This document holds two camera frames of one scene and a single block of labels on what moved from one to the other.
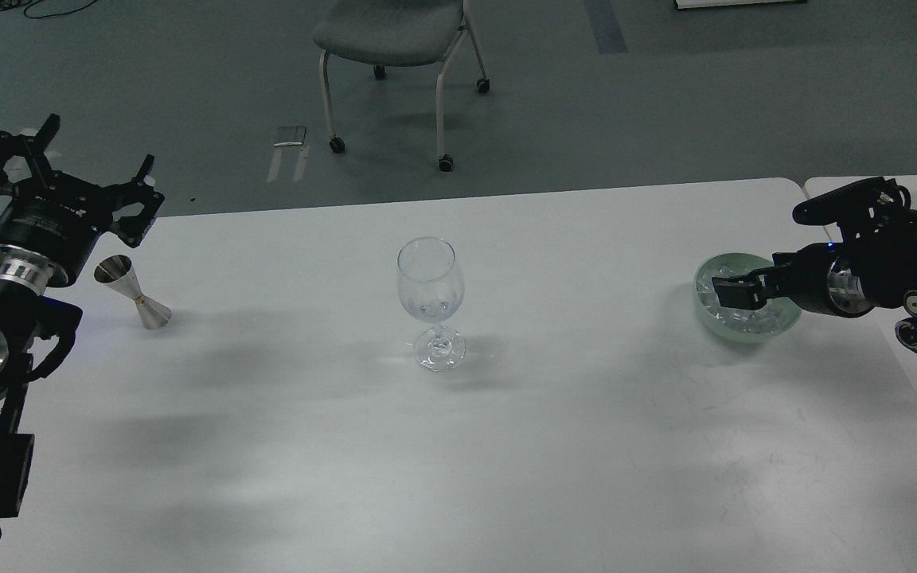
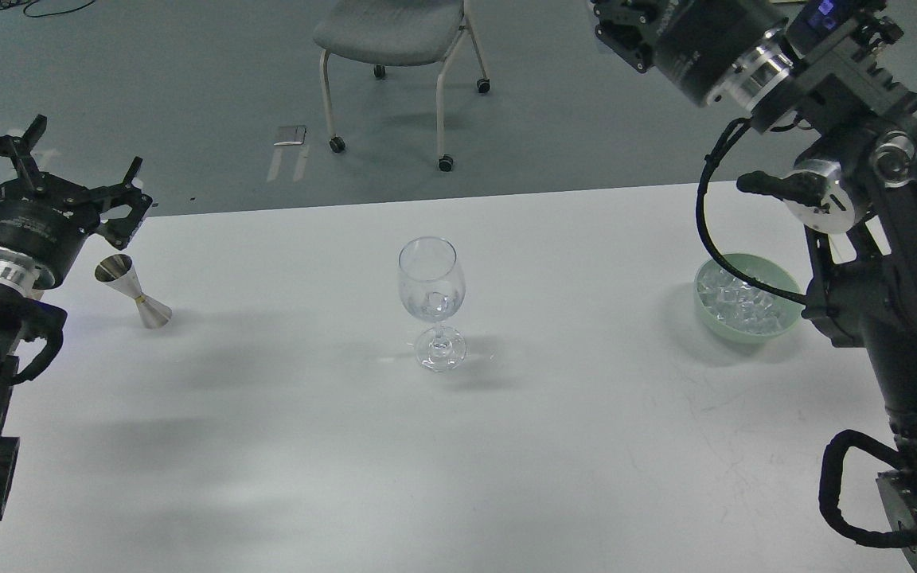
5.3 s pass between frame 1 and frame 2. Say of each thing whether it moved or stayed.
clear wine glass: stayed
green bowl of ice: stayed
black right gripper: moved
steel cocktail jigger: stayed
